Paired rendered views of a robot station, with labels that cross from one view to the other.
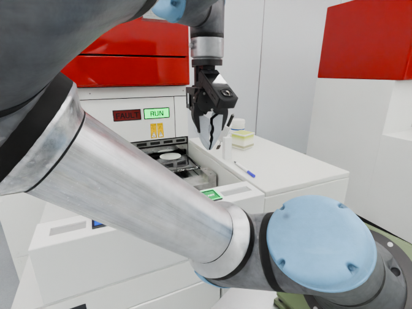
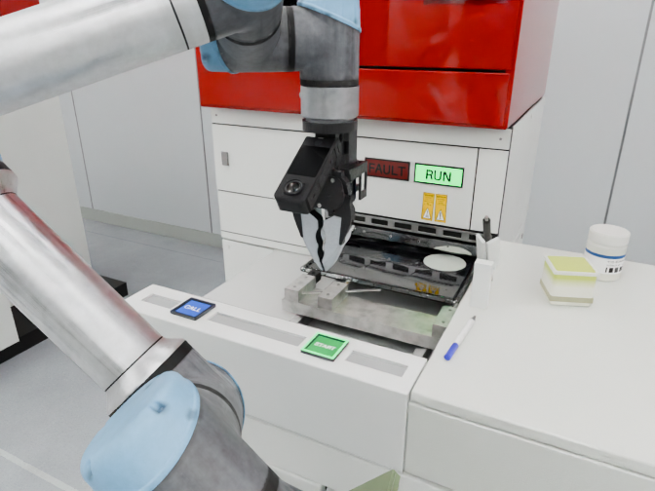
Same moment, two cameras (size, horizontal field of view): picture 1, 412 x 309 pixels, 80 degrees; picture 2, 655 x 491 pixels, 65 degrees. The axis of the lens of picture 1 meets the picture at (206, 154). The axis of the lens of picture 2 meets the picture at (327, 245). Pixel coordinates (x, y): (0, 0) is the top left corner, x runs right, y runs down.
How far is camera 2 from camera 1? 58 cm
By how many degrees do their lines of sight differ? 48
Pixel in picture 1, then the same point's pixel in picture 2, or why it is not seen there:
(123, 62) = (383, 80)
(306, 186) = (531, 438)
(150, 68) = (428, 92)
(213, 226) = (91, 349)
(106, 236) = (174, 328)
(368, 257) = (110, 477)
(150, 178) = (19, 268)
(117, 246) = not seen: hidden behind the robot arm
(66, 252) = not seen: hidden behind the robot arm
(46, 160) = not seen: outside the picture
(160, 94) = (450, 141)
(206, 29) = (305, 75)
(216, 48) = (320, 105)
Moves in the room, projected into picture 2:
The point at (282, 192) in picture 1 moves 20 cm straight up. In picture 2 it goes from (454, 414) to (471, 276)
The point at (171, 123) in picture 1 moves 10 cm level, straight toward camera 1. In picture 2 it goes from (464, 200) to (442, 210)
